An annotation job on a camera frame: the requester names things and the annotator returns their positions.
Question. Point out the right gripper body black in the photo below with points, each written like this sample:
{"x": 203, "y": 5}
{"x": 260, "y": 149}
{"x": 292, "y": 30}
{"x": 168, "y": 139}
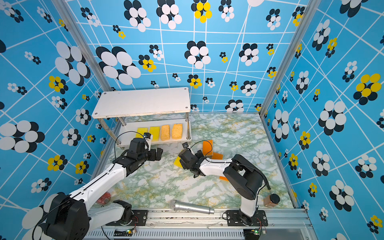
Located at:
{"x": 199, "y": 157}

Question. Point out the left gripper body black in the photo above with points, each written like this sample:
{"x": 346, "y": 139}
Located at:
{"x": 149, "y": 156}

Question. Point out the yellow sponge back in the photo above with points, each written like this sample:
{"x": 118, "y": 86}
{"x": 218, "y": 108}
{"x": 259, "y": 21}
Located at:
{"x": 177, "y": 162}

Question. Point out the yellow sponge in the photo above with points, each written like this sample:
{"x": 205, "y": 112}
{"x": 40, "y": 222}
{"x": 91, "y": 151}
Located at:
{"x": 177, "y": 162}
{"x": 155, "y": 132}
{"x": 141, "y": 132}

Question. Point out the orange sponge back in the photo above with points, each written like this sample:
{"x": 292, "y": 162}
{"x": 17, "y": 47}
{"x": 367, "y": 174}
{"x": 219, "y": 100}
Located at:
{"x": 208, "y": 148}

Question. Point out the orange sponge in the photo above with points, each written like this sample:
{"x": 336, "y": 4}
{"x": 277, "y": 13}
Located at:
{"x": 223, "y": 178}
{"x": 217, "y": 156}
{"x": 208, "y": 148}

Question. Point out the tan porous sponge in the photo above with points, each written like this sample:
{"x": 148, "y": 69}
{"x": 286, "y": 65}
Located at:
{"x": 177, "y": 131}
{"x": 165, "y": 133}

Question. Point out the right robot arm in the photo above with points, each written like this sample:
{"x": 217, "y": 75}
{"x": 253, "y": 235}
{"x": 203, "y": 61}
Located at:
{"x": 246, "y": 179}

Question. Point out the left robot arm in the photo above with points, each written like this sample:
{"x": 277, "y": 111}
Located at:
{"x": 70, "y": 217}

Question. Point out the white two-tier shelf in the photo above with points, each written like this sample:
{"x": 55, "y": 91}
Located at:
{"x": 113, "y": 108}

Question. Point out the orange sponge middle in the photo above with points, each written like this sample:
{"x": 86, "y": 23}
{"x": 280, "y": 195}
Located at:
{"x": 217, "y": 156}

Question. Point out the orange sponge front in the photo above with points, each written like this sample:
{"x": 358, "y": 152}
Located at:
{"x": 223, "y": 178}

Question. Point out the silver microphone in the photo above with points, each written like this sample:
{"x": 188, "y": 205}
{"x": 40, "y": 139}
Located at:
{"x": 182, "y": 206}

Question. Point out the red soda can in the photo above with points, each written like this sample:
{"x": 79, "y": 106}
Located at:
{"x": 104, "y": 199}

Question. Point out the green circuit board left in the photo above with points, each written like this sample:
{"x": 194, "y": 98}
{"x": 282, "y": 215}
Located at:
{"x": 125, "y": 233}

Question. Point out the brown jar black lid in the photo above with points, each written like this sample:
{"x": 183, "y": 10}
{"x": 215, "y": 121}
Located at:
{"x": 271, "y": 200}

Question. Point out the circuit board right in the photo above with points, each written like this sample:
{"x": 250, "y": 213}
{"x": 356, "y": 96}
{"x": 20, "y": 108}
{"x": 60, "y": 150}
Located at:
{"x": 252, "y": 234}

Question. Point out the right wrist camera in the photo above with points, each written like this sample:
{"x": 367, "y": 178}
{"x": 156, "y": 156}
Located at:
{"x": 185, "y": 145}

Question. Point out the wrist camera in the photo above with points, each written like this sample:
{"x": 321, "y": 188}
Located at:
{"x": 147, "y": 136}
{"x": 185, "y": 145}

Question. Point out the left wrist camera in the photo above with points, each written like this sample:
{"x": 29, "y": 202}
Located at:
{"x": 147, "y": 136}

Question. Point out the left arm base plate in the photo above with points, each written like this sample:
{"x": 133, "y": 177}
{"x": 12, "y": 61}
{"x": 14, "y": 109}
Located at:
{"x": 139, "y": 219}

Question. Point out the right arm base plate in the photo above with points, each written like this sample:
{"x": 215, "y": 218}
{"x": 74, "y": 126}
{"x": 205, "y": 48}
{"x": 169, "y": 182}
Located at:
{"x": 236, "y": 218}

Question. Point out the aluminium front rail frame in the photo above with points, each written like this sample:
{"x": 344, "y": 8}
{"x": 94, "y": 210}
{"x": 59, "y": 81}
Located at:
{"x": 166, "y": 224}

